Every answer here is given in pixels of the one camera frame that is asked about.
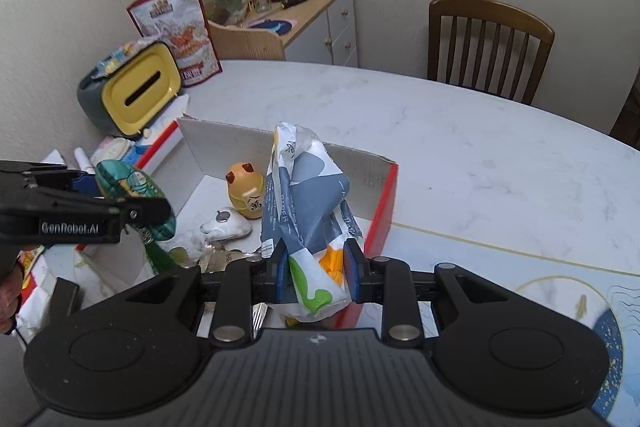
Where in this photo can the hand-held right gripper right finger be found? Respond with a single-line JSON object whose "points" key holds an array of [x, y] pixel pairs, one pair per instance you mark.
{"points": [[352, 272]]}

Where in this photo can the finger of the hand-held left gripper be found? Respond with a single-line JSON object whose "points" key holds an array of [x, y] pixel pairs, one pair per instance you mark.
{"points": [[150, 208], [85, 184]]}

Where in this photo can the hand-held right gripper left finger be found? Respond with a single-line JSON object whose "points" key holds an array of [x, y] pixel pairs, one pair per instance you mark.
{"points": [[281, 272]]}

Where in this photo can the white toy with metal disc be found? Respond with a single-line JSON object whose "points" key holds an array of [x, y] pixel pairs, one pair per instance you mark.
{"points": [[227, 227]]}

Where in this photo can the yellow round-headed toy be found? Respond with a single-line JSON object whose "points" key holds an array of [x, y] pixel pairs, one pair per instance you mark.
{"points": [[245, 187]]}

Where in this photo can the red cardboard box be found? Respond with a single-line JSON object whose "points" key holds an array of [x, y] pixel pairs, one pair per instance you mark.
{"points": [[225, 147]]}

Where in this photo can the person's left hand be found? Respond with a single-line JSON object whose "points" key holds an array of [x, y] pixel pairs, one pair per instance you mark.
{"points": [[7, 302]]}

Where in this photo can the white paper roll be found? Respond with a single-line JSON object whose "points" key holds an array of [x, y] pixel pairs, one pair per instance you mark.
{"points": [[83, 159]]}

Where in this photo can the white wet wipes pack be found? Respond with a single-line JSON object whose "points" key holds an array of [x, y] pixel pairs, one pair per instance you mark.
{"points": [[112, 152]]}

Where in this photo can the red printed packet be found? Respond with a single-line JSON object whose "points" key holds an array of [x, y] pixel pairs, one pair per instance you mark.
{"points": [[32, 272]]}

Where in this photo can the grey tissue box yellow lid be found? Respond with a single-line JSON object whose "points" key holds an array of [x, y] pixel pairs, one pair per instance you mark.
{"points": [[140, 92]]}

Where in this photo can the colourful small packet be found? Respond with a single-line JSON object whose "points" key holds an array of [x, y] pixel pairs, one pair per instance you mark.
{"points": [[120, 56]]}

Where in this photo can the red printed snack bag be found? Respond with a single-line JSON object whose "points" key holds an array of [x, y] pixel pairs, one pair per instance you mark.
{"points": [[175, 27]]}

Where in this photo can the light wooden child chair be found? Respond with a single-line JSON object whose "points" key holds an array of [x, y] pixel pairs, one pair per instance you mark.
{"points": [[250, 44]]}

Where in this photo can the blue mouse pad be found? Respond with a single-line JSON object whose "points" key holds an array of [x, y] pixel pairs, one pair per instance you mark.
{"points": [[272, 26]]}

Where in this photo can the clear drinking glass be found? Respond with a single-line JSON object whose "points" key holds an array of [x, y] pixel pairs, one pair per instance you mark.
{"points": [[262, 2]]}

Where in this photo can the white side cabinet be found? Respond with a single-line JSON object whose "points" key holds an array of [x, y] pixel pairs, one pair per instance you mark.
{"points": [[330, 27]]}

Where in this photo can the black yellow screwdriver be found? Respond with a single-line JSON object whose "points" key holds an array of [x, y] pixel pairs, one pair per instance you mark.
{"points": [[295, 1]]}

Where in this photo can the brown wooden chair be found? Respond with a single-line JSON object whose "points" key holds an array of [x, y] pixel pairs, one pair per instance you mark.
{"points": [[490, 14]]}

